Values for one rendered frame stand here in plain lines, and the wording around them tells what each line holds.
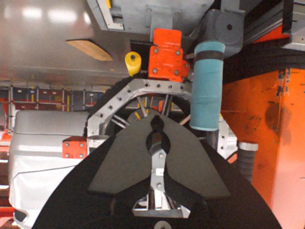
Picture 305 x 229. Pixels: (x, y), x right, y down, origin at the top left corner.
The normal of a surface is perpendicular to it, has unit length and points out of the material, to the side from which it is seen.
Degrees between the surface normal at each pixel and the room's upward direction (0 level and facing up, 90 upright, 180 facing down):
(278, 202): 90
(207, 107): 88
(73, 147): 90
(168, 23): 90
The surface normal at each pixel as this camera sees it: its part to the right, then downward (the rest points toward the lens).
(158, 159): 0.10, 0.06
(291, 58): -0.33, 0.04
